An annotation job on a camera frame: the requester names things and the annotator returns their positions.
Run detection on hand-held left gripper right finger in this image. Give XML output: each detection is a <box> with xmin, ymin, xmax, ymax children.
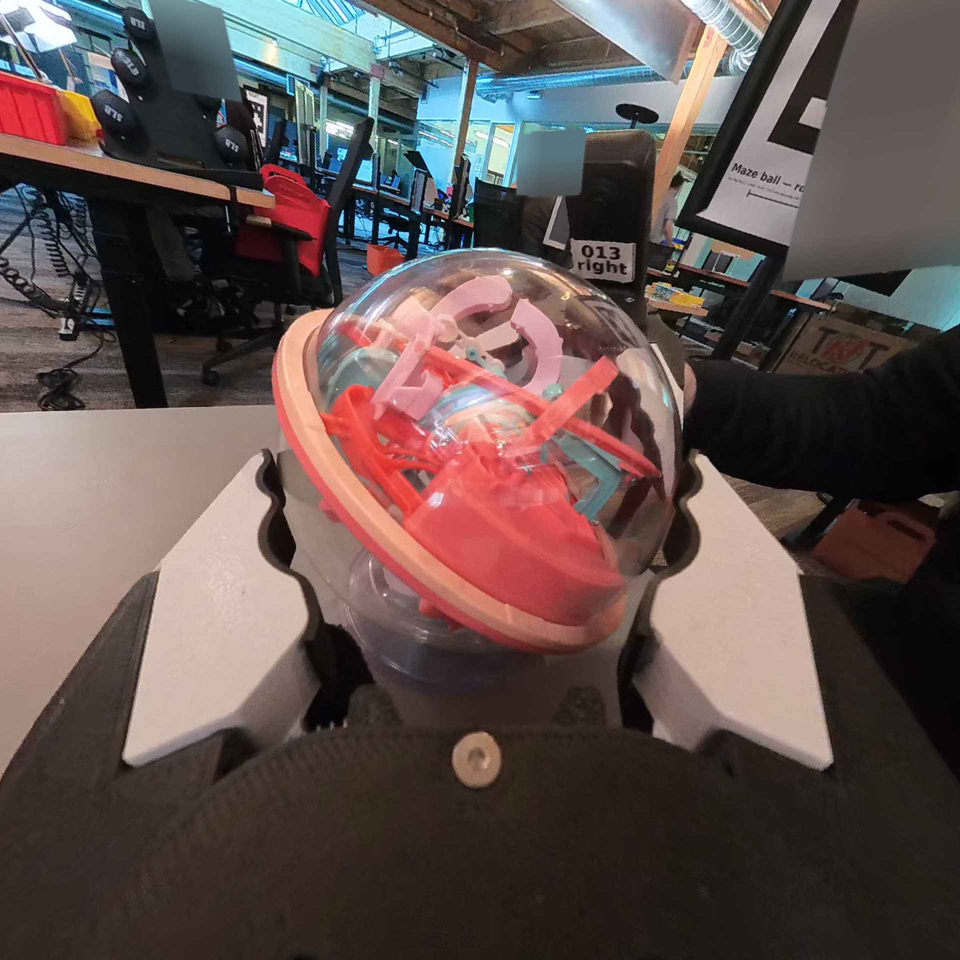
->
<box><xmin>628</xmin><ymin>452</ymin><xmax>835</xmax><ymax>772</ymax></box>

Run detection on yellow plastic bin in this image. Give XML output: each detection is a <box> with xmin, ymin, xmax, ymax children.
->
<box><xmin>58</xmin><ymin>88</ymin><xmax>104</xmax><ymax>142</ymax></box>

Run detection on clear plastic ball stand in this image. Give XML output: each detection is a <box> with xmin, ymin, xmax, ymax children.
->
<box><xmin>341</xmin><ymin>551</ymin><xmax>549</xmax><ymax>687</ymax></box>

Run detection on orange crate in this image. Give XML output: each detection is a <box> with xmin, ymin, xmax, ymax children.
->
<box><xmin>366</xmin><ymin>242</ymin><xmax>411</xmax><ymax>284</ymax></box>

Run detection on black office chair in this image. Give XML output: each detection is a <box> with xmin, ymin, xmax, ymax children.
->
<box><xmin>201</xmin><ymin>116</ymin><xmax>378</xmax><ymax>389</ymax></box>

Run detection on cardboard box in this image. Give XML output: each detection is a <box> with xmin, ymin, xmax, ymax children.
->
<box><xmin>772</xmin><ymin>303</ymin><xmax>922</xmax><ymax>376</ymax></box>

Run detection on wooden desk black legs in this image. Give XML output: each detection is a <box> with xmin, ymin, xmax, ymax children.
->
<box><xmin>0</xmin><ymin>133</ymin><xmax>277</xmax><ymax>410</ymax></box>

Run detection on distant office desks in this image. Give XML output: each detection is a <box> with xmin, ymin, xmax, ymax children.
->
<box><xmin>341</xmin><ymin>150</ymin><xmax>481</xmax><ymax>260</ymax></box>

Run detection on clear maze ball red tracks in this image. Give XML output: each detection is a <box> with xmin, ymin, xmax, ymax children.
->
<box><xmin>271</xmin><ymin>247</ymin><xmax>685</xmax><ymax>652</ymax></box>

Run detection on black framed marker sign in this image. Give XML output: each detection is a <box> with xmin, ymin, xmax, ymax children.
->
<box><xmin>675</xmin><ymin>0</ymin><xmax>864</xmax><ymax>250</ymax></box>

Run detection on black dumbbell rack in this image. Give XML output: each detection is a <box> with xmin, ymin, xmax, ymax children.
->
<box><xmin>88</xmin><ymin>6</ymin><xmax>265</xmax><ymax>190</ymax></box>

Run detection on red plastic bin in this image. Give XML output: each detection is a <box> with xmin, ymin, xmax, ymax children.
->
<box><xmin>0</xmin><ymin>71</ymin><xmax>70</xmax><ymax>147</ymax></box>

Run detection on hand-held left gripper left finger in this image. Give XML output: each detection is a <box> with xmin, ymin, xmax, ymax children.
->
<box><xmin>121</xmin><ymin>448</ymin><xmax>327</xmax><ymax>768</ymax></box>

